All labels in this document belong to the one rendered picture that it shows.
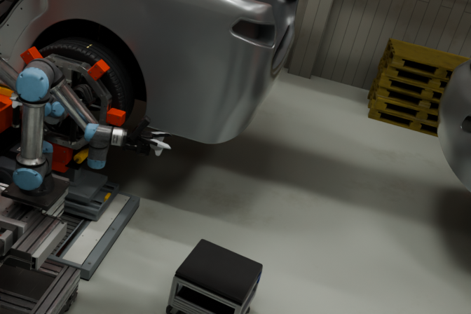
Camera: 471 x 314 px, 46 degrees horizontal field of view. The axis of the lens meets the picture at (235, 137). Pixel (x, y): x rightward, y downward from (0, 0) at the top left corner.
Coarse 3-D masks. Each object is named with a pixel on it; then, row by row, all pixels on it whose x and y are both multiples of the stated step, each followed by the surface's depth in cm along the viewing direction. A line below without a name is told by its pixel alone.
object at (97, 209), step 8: (104, 184) 378; (112, 184) 385; (104, 192) 376; (112, 192) 374; (64, 200) 359; (72, 200) 360; (96, 200) 361; (104, 200) 366; (64, 208) 357; (72, 208) 356; (80, 208) 355; (88, 208) 354; (96, 208) 359; (104, 208) 366; (88, 216) 356; (96, 216) 354
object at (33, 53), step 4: (32, 48) 316; (24, 52) 314; (28, 52) 313; (32, 52) 315; (36, 52) 318; (24, 56) 315; (28, 56) 314; (32, 56) 314; (36, 56) 316; (40, 56) 319; (24, 60) 316; (28, 60) 315
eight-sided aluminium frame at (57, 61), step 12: (60, 60) 311; (72, 60) 314; (84, 72) 311; (96, 84) 313; (108, 96) 317; (108, 108) 320; (48, 132) 337; (60, 144) 335; (72, 144) 333; (84, 144) 331
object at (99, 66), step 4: (100, 60) 312; (96, 64) 308; (100, 64) 309; (104, 64) 312; (92, 68) 309; (96, 68) 309; (100, 68) 308; (104, 68) 310; (108, 68) 313; (88, 72) 311; (92, 72) 310; (96, 72) 310; (100, 72) 309; (104, 72) 309; (92, 76) 311; (96, 76) 311; (100, 76) 311; (96, 80) 312
